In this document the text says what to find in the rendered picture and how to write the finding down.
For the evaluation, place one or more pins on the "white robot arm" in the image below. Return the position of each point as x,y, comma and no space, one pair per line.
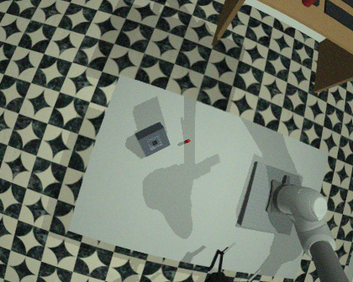
306,207

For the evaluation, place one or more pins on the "dark grey sloped panel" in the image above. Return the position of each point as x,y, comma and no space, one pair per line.
153,139

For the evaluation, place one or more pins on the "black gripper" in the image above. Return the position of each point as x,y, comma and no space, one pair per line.
220,276

